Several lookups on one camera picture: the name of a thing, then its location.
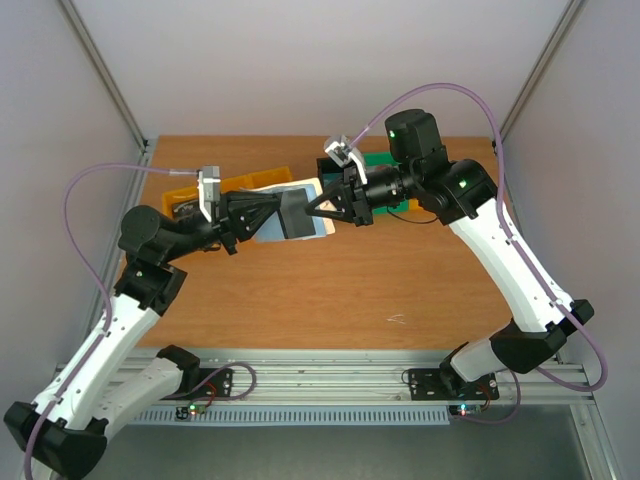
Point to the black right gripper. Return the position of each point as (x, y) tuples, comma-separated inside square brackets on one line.
[(358, 198)]

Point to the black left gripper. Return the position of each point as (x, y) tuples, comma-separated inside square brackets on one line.
[(234, 219)]

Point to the beige card holder wallet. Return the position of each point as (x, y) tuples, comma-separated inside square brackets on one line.
[(271, 231)]

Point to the dark grey credit card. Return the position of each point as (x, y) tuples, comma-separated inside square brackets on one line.
[(295, 222)]

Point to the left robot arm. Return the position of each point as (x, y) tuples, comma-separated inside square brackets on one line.
[(66, 429)]

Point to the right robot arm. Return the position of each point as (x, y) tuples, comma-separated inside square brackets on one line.
[(463, 197)]

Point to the yellow bin with red cards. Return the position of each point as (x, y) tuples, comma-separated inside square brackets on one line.
[(236, 183)]

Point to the yellow bin with blue cards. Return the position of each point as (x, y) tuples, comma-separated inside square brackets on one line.
[(271, 176)]

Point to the green bin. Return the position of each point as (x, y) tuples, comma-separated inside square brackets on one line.
[(378, 161)]

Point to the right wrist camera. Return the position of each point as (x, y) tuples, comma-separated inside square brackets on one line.
[(344, 154)]

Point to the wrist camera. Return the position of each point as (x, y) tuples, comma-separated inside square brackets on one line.
[(208, 191), (344, 154)]

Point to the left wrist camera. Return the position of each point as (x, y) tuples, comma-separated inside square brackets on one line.
[(208, 191)]

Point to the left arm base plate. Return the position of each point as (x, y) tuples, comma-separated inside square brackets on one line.
[(204, 383)]

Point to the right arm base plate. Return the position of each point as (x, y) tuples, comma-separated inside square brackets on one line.
[(425, 384)]

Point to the grey slotted cable duct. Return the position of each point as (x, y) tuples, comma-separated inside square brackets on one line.
[(296, 416)]

